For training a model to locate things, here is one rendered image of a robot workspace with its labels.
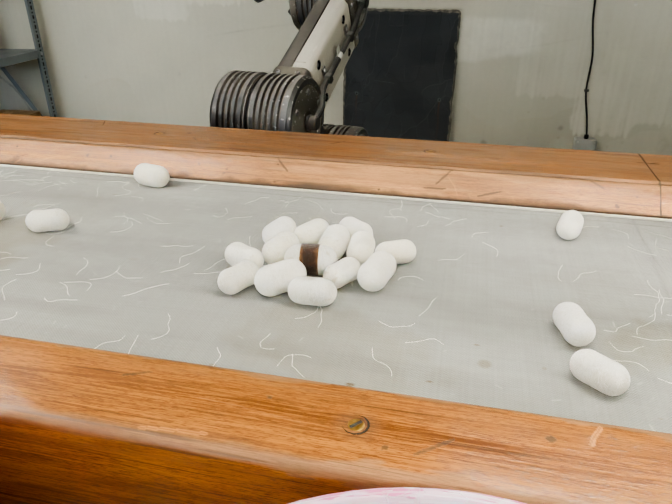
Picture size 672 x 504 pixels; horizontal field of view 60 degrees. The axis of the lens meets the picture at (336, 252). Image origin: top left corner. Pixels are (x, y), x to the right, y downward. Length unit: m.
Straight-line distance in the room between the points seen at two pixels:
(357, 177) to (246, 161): 0.12
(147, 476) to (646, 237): 0.42
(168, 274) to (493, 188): 0.30
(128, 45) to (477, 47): 1.47
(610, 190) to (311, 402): 0.38
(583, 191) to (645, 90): 2.02
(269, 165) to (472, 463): 0.41
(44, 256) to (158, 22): 2.30
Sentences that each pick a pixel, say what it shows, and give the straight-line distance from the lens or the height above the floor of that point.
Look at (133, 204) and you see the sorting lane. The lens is 0.57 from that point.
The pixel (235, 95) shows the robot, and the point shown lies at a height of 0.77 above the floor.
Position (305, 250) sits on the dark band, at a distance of 0.41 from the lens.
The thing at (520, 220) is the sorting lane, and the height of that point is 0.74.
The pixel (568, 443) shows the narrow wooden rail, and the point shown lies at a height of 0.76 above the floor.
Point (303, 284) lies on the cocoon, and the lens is 0.38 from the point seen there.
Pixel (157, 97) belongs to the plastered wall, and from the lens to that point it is 2.83.
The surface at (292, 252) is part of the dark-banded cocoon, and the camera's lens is 0.41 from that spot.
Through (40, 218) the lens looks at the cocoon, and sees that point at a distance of 0.53.
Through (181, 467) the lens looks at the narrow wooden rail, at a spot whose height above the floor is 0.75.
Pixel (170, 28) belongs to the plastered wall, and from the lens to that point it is 2.73.
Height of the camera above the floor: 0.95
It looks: 27 degrees down
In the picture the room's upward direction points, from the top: straight up
